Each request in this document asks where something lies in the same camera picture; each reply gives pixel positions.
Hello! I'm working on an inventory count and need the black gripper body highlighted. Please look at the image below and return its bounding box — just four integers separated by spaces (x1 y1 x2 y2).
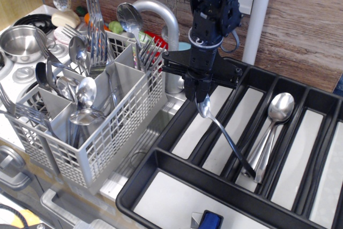
162 29 243 101

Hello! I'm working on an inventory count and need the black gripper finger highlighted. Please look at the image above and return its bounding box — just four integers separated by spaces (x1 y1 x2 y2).
195 80 211 103

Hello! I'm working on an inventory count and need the large steel spoon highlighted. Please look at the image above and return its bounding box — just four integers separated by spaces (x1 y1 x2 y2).
196 94 256 177

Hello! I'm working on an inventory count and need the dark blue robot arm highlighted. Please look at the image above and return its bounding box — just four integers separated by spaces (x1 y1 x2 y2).
162 0 242 102

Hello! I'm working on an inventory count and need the steel spoon in tray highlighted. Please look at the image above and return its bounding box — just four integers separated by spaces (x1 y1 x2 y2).
241 92 295 183

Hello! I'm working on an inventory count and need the tall steel spoon at back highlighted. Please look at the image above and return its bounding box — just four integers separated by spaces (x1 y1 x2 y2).
117 3 143 52

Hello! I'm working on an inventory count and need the black cutlery tray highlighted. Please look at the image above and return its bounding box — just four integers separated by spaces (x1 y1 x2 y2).
116 66 342 228

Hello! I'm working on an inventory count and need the steel spoon front compartment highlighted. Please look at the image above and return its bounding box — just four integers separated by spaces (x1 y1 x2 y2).
76 77 97 108

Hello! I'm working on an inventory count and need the steel spoon middle back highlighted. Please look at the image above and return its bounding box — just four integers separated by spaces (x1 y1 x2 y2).
69 36 89 77

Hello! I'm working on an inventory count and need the grey plastic cutlery basket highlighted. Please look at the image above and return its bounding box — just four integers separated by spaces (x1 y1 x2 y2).
9 33 167 194

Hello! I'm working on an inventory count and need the dark steel spoon left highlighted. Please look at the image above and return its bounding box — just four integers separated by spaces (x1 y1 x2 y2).
35 62 52 92

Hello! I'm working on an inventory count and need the light blue toy bowl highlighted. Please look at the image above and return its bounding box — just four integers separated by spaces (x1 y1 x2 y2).
178 42 191 51

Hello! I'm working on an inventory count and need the silver toy faucet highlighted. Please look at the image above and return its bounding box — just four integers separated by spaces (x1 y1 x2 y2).
133 0 185 98

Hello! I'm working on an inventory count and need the steel fork right compartment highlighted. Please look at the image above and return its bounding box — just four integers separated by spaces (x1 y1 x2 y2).
137 38 163 72

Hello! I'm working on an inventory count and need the green toy vegetable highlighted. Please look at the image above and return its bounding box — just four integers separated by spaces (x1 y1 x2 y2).
108 21 124 34

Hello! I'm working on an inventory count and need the tall steel fork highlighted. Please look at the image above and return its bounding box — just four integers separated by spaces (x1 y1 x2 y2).
86 0 108 78

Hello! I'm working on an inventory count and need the blue object at bottom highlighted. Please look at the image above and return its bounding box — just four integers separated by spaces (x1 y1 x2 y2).
190 210 223 229

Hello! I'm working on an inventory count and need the cream toy bread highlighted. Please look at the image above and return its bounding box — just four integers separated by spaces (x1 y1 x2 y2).
51 10 81 28

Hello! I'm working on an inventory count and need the steel cooking pot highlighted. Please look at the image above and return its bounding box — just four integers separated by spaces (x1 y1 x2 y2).
1 25 47 64

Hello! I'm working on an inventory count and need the steel fork front left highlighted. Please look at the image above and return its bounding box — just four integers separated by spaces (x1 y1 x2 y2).
1 85 57 137

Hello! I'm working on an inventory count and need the white metal post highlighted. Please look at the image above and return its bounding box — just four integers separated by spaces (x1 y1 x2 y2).
242 0 269 65

